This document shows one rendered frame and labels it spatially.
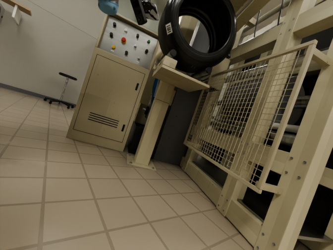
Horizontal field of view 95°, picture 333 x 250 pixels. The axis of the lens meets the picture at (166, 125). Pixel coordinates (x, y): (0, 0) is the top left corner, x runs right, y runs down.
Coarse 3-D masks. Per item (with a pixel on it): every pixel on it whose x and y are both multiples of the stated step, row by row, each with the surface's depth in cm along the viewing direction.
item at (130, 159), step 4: (128, 156) 150; (132, 156) 154; (128, 160) 139; (132, 160) 142; (128, 164) 131; (132, 164) 132; (136, 164) 136; (140, 164) 139; (148, 164) 147; (152, 164) 151; (144, 168) 135; (148, 168) 136; (152, 168) 139
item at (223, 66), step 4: (224, 60) 142; (228, 60) 143; (220, 64) 142; (224, 64) 143; (228, 64) 144; (212, 68) 141; (216, 68) 141; (220, 68) 142; (224, 68) 143; (212, 72) 141; (216, 72) 142; (204, 76) 157; (208, 76) 144; (216, 76) 142; (220, 76) 143; (200, 80) 159; (204, 80) 152; (208, 80) 141; (212, 80) 142; (220, 80) 144; (208, 84) 141; (216, 84) 143; (220, 84) 144; (208, 88) 162; (212, 88) 158
